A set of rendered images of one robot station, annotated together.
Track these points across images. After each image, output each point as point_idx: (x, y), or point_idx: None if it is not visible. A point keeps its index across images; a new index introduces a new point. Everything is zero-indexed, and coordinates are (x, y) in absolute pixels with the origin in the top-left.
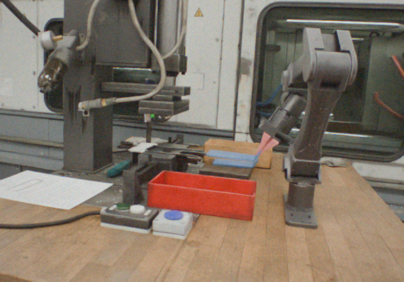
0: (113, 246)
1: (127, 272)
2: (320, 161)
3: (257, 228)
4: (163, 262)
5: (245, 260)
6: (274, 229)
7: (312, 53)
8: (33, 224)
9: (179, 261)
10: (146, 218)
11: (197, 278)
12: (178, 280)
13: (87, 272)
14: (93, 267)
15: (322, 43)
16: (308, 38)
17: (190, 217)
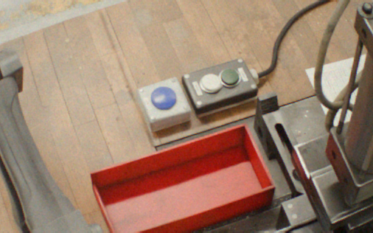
0: (189, 46)
1: (141, 25)
2: (14, 220)
3: (77, 173)
4: (125, 53)
5: (59, 101)
6: (58, 183)
7: (4, 49)
8: (287, 21)
9: (113, 63)
10: (185, 74)
11: (85, 51)
12: (96, 41)
13: (171, 7)
14: (174, 14)
15: None
16: (10, 50)
17: (145, 110)
